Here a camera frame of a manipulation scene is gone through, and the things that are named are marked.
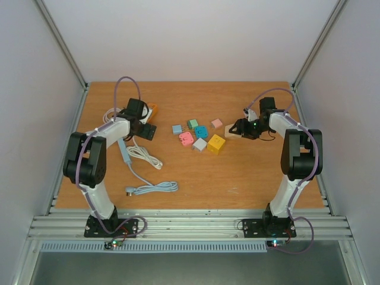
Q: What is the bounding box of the beige cube plug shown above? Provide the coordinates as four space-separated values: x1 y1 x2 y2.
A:
223 124 244 140

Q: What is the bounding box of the white cable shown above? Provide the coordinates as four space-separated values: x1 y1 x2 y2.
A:
126 138 164 170

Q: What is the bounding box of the pink small plug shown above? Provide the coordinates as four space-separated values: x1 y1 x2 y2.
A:
211 118 223 129

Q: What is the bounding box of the orange power strip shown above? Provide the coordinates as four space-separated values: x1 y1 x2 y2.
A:
148 103 158 121

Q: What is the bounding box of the grey blue strip base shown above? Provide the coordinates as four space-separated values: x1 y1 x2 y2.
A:
118 138 131 166

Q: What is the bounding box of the light blue usb charger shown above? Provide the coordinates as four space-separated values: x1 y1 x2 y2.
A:
172 125 186 135

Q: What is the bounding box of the yellow cube socket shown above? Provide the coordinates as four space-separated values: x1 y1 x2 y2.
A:
207 134 226 155

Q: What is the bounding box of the teal plug adapter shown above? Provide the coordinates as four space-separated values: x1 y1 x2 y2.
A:
194 125 208 139

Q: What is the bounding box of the pink plug adapter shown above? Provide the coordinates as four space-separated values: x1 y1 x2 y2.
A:
179 131 194 147

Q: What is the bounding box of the white 66W usb charger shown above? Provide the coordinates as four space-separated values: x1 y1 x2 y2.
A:
192 138 207 152

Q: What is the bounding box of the green small plug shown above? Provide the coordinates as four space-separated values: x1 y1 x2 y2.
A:
187 119 199 129

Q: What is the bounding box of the grey cable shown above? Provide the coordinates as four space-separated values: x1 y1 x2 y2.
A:
125 163 179 198

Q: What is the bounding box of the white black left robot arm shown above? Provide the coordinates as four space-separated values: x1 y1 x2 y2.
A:
63 99 156 236

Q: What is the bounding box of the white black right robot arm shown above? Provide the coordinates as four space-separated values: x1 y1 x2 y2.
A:
228 97 323 237

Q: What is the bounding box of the right controller board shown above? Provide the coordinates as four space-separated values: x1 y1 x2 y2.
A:
267 239 290 248

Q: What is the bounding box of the controller board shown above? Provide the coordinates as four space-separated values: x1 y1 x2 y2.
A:
267 239 290 248
104 240 123 250

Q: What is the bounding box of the left controller board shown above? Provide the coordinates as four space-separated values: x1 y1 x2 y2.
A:
104 240 123 250

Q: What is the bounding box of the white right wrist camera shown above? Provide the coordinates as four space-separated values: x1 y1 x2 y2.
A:
243 108 258 122

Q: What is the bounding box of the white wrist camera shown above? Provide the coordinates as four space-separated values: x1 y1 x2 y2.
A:
140 104 153 124
243 108 258 122

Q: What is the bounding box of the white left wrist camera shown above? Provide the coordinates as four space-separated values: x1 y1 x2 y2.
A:
140 104 153 124

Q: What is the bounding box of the white power strip cord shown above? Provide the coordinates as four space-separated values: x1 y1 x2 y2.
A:
102 107 125 124

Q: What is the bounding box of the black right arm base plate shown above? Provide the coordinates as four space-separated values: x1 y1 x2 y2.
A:
236 218 297 239

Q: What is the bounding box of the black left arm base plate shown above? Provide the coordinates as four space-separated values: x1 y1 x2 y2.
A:
84 216 140 238

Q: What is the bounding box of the grey slotted cable duct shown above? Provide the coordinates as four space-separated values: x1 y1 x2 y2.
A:
40 240 267 254

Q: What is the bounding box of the aluminium rail frame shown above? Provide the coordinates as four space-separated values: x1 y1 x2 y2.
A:
14 82 368 284

